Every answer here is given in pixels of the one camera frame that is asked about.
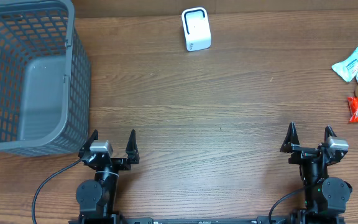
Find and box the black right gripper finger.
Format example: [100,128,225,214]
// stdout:
[280,122,300,152]
[324,125,336,140]

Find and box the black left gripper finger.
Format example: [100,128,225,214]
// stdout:
[126,129,139,159]
[78,129,98,157]

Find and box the teal wipes packet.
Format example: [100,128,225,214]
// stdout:
[331,47,358,82]

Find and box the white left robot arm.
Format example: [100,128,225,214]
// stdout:
[76,130,140,223]

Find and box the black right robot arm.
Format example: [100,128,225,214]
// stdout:
[280,122,352,223]

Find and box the white barcode scanner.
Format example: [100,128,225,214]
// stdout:
[181,7,211,52]

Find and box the grey plastic shopping basket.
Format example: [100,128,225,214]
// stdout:
[0,0,91,156]

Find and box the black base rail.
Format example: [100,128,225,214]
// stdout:
[68,216,346,224]

